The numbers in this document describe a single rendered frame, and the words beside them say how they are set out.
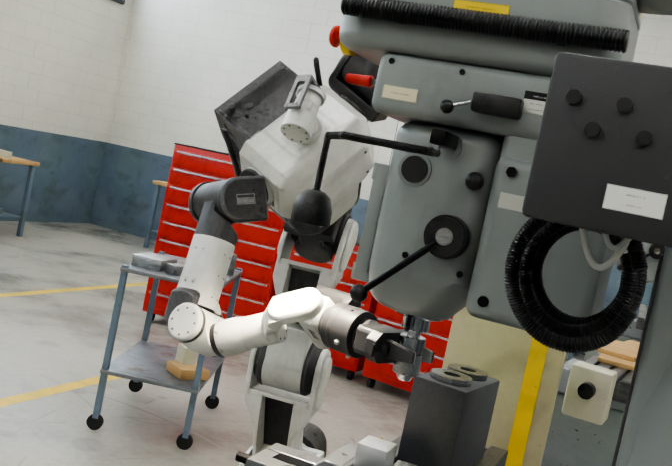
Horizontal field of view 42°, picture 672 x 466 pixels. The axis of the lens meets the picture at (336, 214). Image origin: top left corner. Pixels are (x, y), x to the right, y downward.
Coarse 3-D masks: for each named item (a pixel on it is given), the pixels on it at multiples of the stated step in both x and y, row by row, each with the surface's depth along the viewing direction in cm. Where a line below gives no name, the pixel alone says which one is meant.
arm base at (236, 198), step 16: (240, 176) 182; (256, 176) 184; (192, 192) 190; (224, 192) 179; (240, 192) 181; (256, 192) 184; (192, 208) 189; (224, 208) 179; (240, 208) 181; (256, 208) 183
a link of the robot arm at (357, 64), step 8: (352, 56) 196; (360, 56) 197; (352, 64) 196; (360, 64) 196; (368, 64) 195; (344, 72) 197; (352, 72) 196; (360, 72) 196; (368, 72) 195; (376, 72) 194; (344, 80) 199; (352, 88) 199; (360, 88) 197; (368, 88) 196; (368, 96) 196
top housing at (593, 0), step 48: (432, 0) 139; (480, 0) 136; (528, 0) 134; (576, 0) 131; (624, 0) 130; (384, 48) 143; (432, 48) 139; (480, 48) 136; (528, 48) 133; (576, 48) 131
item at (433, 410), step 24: (432, 384) 182; (456, 384) 182; (480, 384) 189; (408, 408) 184; (432, 408) 182; (456, 408) 179; (480, 408) 189; (408, 432) 184; (432, 432) 182; (456, 432) 179; (480, 432) 193; (408, 456) 184; (432, 456) 181; (456, 456) 181; (480, 456) 197
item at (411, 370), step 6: (402, 342) 151; (408, 348) 150; (414, 348) 150; (420, 348) 151; (420, 354) 151; (420, 360) 151; (396, 366) 151; (402, 366) 151; (408, 366) 150; (414, 366) 151; (420, 366) 152; (396, 372) 151; (402, 372) 151; (408, 372) 150; (414, 372) 151
